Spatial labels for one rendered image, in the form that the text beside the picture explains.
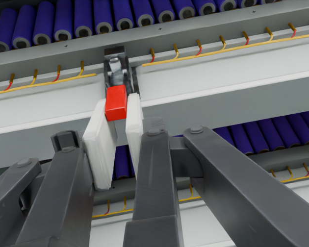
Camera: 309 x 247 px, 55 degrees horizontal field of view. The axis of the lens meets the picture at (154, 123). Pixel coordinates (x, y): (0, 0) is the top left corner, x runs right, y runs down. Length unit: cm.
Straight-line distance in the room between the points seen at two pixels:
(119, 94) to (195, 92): 7
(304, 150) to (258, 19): 19
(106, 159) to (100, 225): 24
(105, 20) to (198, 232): 25
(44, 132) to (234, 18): 18
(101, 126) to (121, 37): 13
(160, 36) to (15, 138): 15
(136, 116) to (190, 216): 24
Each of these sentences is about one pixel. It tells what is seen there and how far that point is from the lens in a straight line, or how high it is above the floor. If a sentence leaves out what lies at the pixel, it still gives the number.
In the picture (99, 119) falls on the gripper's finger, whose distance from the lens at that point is 16.
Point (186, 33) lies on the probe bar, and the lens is 27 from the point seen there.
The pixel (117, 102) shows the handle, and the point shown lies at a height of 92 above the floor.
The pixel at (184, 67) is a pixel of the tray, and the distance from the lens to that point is 26.
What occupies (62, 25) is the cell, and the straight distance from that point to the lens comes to 31.
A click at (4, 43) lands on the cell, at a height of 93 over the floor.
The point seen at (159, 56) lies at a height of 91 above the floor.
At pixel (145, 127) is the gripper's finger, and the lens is 16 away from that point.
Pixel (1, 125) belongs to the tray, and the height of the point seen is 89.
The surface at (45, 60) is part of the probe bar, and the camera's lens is 27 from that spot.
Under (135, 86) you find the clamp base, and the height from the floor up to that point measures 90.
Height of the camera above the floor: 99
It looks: 30 degrees down
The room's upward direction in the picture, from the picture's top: 10 degrees counter-clockwise
